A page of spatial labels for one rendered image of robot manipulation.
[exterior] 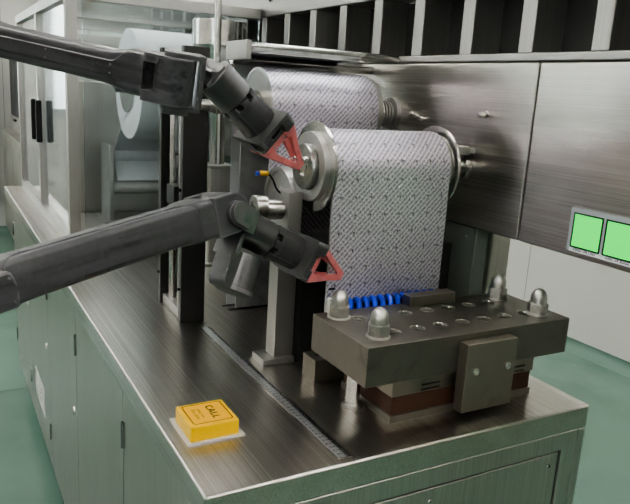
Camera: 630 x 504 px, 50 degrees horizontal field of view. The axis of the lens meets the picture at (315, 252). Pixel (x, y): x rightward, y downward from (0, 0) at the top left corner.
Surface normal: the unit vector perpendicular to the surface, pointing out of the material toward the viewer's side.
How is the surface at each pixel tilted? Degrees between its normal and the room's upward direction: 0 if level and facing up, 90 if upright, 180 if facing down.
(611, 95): 90
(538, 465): 90
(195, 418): 0
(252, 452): 0
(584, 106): 90
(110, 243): 79
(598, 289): 90
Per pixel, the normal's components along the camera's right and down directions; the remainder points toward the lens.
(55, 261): 0.74, 0.01
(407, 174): 0.48, 0.22
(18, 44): -0.29, 0.26
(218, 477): 0.06, -0.97
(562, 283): -0.87, 0.06
